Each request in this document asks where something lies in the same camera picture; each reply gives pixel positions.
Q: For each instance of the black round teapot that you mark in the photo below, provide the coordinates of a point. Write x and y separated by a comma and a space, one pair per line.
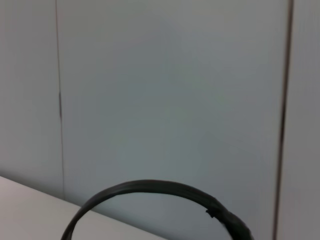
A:
150, 186

